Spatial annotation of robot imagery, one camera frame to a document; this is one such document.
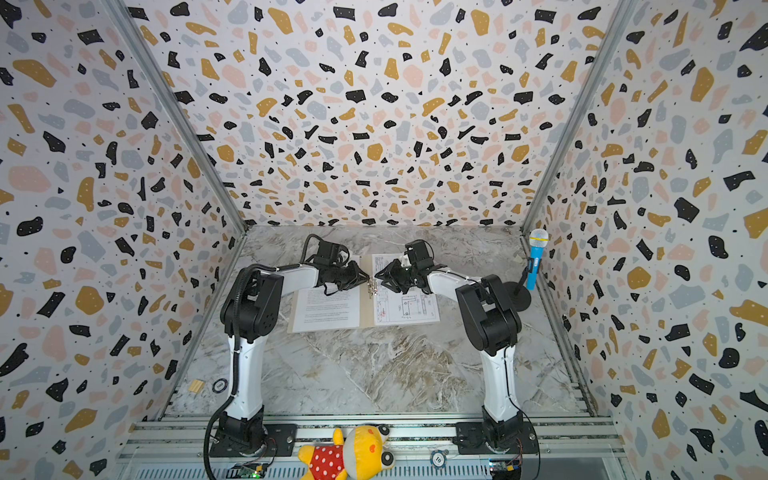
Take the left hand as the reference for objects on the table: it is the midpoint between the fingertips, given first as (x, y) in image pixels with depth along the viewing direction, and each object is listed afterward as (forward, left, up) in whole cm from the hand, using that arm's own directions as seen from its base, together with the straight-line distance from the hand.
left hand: (371, 272), depth 102 cm
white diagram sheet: (-12, -8, -3) cm, 15 cm away
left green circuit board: (-54, +25, -4) cm, 60 cm away
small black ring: (-35, +39, -5) cm, 53 cm away
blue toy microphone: (-5, -48, +22) cm, 53 cm away
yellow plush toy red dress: (-53, 0, +4) cm, 53 cm away
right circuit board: (-55, -34, -5) cm, 65 cm away
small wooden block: (-35, +46, -4) cm, 58 cm away
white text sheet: (-12, +18, -5) cm, 22 cm away
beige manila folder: (-7, +1, -4) cm, 9 cm away
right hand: (-4, -1, +6) cm, 8 cm away
